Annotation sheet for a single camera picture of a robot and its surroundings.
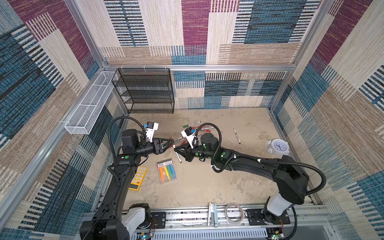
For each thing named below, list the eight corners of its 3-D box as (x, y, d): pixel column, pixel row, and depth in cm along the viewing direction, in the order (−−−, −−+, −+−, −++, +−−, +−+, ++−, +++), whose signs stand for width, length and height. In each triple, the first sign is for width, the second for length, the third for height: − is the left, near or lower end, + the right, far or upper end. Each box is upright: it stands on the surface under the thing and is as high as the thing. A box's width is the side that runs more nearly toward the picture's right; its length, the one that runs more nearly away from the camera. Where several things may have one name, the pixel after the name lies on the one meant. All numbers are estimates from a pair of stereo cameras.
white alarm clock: (268, 155, 98) (271, 152, 95) (264, 142, 104) (266, 139, 101) (289, 155, 98) (292, 152, 95) (283, 142, 104) (286, 139, 101)
